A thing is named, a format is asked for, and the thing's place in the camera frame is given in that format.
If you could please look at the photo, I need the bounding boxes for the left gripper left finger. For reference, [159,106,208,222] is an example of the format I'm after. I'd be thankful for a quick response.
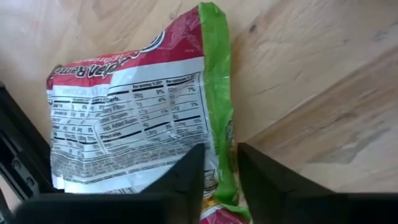
[141,143,206,195]

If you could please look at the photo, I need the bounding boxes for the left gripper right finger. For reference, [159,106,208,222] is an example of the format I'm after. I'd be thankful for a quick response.
[237,142,346,224]

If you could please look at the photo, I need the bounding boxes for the green and red ramen pack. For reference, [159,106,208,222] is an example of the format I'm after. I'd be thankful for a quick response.
[45,2,252,224]

